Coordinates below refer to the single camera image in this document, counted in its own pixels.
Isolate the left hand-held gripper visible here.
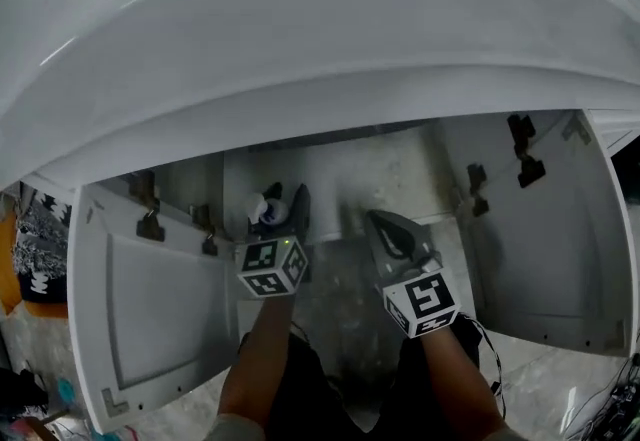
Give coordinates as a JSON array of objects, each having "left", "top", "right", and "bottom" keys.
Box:
[{"left": 233, "top": 182, "right": 313, "bottom": 300}]

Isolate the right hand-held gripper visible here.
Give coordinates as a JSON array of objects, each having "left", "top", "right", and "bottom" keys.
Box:
[{"left": 363, "top": 209, "right": 461, "bottom": 340}]

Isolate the white blue bottle item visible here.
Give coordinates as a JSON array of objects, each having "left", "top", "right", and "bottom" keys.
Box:
[{"left": 246, "top": 192, "right": 292, "bottom": 227}]

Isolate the person's right forearm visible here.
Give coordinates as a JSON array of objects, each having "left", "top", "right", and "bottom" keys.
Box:
[{"left": 421, "top": 322, "right": 507, "bottom": 436}]

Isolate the person's left forearm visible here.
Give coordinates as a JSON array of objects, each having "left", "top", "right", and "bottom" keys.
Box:
[{"left": 217, "top": 293, "right": 300, "bottom": 426}]

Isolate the white sink cabinet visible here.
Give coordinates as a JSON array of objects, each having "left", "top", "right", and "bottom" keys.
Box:
[{"left": 67, "top": 108, "right": 640, "bottom": 435}]

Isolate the dark metal door hinge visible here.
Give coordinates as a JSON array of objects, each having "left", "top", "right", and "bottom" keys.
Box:
[
  {"left": 466, "top": 162, "right": 492, "bottom": 218},
  {"left": 506, "top": 113, "right": 548, "bottom": 190},
  {"left": 188, "top": 203, "right": 220, "bottom": 258},
  {"left": 127, "top": 170, "right": 167, "bottom": 244}
]

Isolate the white cabinet door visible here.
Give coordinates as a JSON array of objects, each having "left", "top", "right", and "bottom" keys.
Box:
[
  {"left": 439, "top": 109, "right": 639, "bottom": 358},
  {"left": 67, "top": 183, "right": 242, "bottom": 435}
]

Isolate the black white patterned cloth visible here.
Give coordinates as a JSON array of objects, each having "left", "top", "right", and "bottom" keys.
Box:
[{"left": 11, "top": 187, "right": 75, "bottom": 305}]

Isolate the small teal object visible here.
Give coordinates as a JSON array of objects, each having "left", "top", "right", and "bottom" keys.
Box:
[{"left": 56, "top": 377, "right": 77, "bottom": 406}]

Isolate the thin black cable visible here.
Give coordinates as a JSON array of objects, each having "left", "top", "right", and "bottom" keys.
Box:
[{"left": 462, "top": 312, "right": 507, "bottom": 421}]

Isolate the grey metal corner bracket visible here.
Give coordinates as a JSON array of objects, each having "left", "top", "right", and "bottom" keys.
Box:
[
  {"left": 560, "top": 117, "right": 593, "bottom": 146},
  {"left": 100, "top": 387, "right": 131, "bottom": 419}
]

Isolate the bundle of black cables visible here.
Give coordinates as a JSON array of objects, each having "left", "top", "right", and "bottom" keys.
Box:
[{"left": 563, "top": 352, "right": 640, "bottom": 441}]

